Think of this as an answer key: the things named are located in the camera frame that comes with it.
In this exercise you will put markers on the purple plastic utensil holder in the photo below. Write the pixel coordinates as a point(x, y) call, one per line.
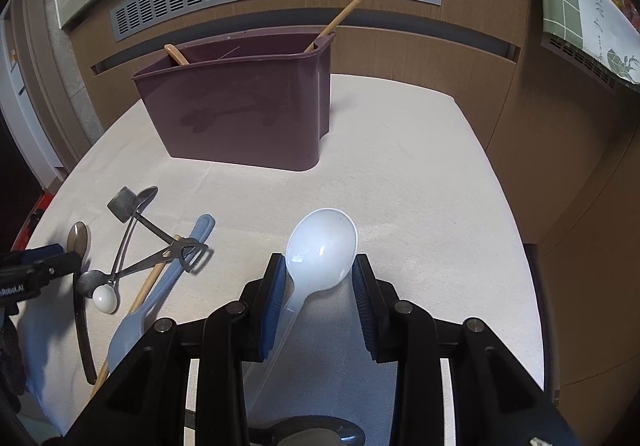
point(235, 116)

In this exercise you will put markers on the dark metal ladle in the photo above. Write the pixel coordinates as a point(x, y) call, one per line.
point(305, 433)

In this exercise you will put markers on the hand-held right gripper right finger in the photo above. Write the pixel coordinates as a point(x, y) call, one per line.
point(364, 311)

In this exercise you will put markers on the small white scoop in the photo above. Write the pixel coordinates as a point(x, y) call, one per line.
point(105, 299)

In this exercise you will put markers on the white plastic spoon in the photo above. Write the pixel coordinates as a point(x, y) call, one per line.
point(322, 251)

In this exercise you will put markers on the red floor mat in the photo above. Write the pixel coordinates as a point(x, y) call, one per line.
point(40, 211)

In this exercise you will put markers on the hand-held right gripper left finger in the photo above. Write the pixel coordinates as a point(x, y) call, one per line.
point(273, 311)

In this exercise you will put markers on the blue plastic spoon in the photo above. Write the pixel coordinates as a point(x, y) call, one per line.
point(127, 341)

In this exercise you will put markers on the wooden chopstick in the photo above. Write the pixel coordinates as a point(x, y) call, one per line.
point(145, 291)
point(337, 21)

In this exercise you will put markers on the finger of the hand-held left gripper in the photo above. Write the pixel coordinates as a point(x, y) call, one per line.
point(50, 263)

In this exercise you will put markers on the metal spoon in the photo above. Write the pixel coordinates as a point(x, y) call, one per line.
point(79, 238)
point(91, 282)

